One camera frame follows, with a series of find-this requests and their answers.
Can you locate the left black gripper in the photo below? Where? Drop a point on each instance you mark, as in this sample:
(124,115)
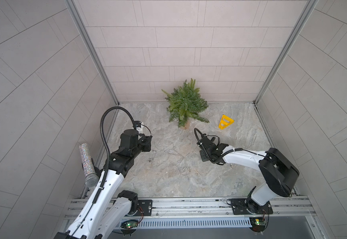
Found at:
(147,143)

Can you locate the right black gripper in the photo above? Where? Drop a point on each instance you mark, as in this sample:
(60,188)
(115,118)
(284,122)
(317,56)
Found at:
(203,158)

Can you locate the thin wire string lights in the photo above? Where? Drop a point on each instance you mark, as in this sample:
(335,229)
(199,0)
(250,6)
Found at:
(165,153)

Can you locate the small green christmas tree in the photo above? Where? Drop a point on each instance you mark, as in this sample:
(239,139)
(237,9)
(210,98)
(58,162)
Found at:
(185,103)

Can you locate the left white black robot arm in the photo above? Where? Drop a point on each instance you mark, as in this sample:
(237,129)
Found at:
(97,219)

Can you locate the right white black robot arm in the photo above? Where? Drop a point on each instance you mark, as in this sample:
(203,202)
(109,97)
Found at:
(279,173)

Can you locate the yellow triangular plastic piece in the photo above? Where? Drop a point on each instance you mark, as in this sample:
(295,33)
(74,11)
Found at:
(225,121)

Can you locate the glittery silver cylinder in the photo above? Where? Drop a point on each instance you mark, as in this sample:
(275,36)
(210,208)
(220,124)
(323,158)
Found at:
(90,171)

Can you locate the left green circuit board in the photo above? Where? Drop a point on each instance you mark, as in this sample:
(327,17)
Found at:
(130,224)

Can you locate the green circuit board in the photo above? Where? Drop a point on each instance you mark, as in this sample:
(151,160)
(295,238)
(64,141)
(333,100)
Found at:
(130,224)
(258,225)

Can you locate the right green circuit board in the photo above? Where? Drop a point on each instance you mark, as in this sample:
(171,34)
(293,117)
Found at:
(258,225)

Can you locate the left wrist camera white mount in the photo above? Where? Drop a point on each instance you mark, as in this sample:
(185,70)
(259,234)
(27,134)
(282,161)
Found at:
(137,125)

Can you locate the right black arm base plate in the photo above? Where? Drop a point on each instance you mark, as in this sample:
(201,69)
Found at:
(240,207)

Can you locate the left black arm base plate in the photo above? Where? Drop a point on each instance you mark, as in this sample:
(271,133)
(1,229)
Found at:
(144,208)

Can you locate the aluminium mounting rail frame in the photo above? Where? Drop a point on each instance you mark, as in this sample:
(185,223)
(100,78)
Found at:
(214,212)

